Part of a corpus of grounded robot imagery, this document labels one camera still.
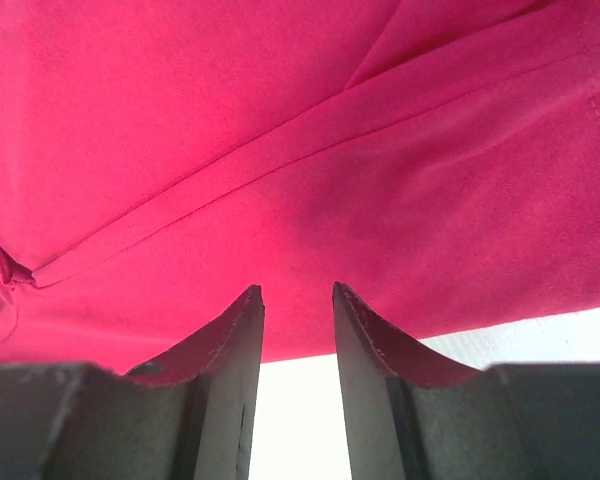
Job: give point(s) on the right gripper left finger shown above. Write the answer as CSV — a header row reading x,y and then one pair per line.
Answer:
x,y
187,413

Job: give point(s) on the pink t shirt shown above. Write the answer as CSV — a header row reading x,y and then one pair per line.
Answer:
x,y
158,157

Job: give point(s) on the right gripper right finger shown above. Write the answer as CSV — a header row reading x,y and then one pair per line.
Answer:
x,y
413,413

